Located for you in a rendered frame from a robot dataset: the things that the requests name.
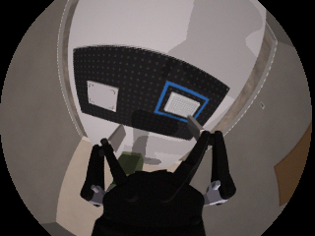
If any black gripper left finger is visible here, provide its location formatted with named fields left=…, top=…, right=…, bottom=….
left=80, top=124, right=139, bottom=207

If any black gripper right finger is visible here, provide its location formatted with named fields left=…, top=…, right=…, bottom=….
left=156, top=115, right=236, bottom=207

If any blue rectangular tape outline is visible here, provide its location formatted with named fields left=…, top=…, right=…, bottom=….
left=155, top=81, right=209, bottom=122

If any white well plate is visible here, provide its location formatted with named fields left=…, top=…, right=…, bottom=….
left=164, top=92, right=200, bottom=118

